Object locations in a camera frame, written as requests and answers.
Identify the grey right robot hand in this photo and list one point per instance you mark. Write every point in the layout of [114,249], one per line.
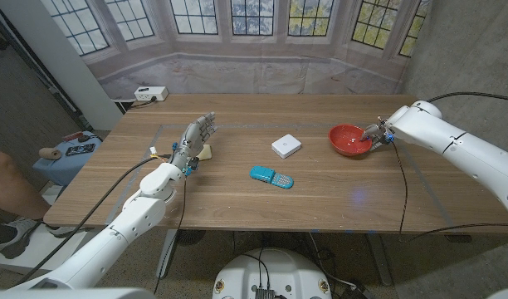
[376,132]

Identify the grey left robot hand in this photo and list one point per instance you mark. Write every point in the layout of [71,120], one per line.
[191,139]

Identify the red bowl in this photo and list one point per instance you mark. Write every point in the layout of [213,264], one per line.
[345,143]

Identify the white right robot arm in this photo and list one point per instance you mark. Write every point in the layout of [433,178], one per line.
[465,153]

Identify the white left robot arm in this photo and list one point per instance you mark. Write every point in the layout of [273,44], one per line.
[125,224]

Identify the blue toy phone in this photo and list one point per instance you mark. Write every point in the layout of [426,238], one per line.
[264,174]

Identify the white square box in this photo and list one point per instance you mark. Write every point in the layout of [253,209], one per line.
[286,145]

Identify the black phone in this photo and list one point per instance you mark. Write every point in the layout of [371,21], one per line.
[79,149]

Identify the pale yellow block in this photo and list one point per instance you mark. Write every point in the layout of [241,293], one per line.
[206,153]

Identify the white power strip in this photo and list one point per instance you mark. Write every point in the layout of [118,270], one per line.
[150,93]

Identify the printed window backdrop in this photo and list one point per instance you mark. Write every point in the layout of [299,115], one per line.
[254,70]

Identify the grey table leg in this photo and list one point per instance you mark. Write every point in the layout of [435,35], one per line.
[167,253]
[378,257]

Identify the red tool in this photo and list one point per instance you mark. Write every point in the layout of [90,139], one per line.
[72,136]

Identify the blue stool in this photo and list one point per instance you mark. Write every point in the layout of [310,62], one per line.
[63,168]

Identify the brown twine roll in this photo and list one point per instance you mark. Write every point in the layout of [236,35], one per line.
[50,154]

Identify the white column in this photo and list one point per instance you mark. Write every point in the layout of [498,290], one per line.
[63,66]

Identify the grey sneaker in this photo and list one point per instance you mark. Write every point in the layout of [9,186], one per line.
[13,236]
[67,230]

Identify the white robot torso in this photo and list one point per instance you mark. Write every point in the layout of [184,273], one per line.
[279,270]

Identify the black perforated panel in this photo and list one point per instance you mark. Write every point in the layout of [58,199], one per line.
[13,104]

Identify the person's bare leg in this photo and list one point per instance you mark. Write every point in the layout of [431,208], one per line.
[9,182]

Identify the white floor platform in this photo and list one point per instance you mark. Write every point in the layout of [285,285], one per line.
[34,253]

